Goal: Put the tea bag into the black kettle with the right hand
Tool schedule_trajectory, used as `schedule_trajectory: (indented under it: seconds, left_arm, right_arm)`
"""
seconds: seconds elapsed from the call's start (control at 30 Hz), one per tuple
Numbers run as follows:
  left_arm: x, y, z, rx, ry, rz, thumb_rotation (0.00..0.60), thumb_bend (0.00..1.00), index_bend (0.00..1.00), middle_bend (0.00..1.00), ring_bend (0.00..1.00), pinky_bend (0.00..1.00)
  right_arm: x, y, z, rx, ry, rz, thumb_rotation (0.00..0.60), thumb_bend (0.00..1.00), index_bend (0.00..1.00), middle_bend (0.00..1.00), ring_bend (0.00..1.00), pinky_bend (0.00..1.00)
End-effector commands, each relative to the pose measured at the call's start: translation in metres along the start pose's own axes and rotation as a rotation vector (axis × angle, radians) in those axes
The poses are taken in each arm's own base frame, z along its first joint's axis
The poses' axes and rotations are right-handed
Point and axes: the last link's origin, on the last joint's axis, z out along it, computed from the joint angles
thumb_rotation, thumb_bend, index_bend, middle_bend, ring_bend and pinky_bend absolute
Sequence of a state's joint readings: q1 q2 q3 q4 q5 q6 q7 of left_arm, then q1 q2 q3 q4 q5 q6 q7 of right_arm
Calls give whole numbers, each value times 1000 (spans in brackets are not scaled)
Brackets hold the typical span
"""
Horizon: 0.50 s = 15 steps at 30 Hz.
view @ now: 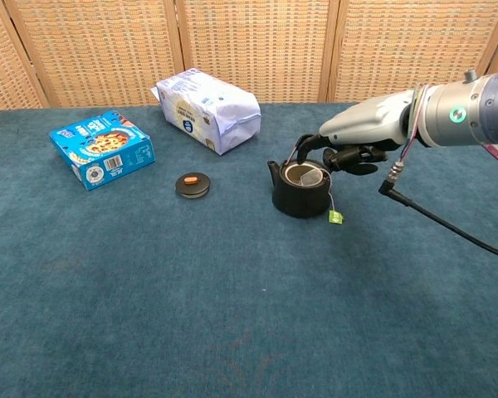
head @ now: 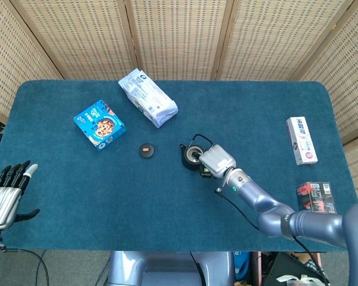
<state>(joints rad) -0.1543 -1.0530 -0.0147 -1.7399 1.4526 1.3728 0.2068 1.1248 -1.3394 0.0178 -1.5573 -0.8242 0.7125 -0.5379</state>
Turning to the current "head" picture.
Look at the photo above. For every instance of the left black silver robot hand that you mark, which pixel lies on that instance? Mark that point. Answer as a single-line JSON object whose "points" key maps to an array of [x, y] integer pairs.
{"points": [[3, 205]]}

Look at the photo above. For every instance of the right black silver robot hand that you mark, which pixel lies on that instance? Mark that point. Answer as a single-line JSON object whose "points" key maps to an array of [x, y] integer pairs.
{"points": [[217, 161]]}

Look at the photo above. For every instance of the black cast iron teapot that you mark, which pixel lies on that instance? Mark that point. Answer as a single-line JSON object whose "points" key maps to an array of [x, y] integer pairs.
{"points": [[185, 161]]}

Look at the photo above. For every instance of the black teapot lid orange knob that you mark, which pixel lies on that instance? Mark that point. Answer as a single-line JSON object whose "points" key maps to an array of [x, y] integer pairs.
{"points": [[146, 150]]}

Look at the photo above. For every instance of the white paper food bag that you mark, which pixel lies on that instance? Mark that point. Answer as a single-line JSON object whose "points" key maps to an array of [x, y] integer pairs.
{"points": [[149, 98]]}

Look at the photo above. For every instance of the white pink toothpaste box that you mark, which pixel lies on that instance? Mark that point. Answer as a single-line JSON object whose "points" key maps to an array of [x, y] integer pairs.
{"points": [[301, 140]]}

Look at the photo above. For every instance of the red black clear box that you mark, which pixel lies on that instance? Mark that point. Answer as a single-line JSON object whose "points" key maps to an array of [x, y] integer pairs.
{"points": [[316, 196]]}

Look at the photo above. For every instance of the blue carpet table mat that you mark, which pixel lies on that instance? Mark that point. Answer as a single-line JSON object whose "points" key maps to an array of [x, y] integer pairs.
{"points": [[107, 193]]}

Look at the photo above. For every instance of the blue packet under table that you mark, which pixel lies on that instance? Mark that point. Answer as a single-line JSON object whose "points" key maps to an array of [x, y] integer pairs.
{"points": [[241, 265]]}

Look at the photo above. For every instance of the grey-blue robot torso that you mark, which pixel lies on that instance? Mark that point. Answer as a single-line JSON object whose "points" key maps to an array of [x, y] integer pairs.
{"points": [[167, 268]]}

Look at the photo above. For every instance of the blue cookie box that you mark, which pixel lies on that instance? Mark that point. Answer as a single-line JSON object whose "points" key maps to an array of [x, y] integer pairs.
{"points": [[100, 126]]}

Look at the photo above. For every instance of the black case with white tape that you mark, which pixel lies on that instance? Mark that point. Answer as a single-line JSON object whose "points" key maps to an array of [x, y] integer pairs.
{"points": [[283, 268]]}

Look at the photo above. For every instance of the woven bamboo folding screen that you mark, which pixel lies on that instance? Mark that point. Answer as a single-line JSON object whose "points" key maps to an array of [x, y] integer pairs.
{"points": [[179, 35]]}

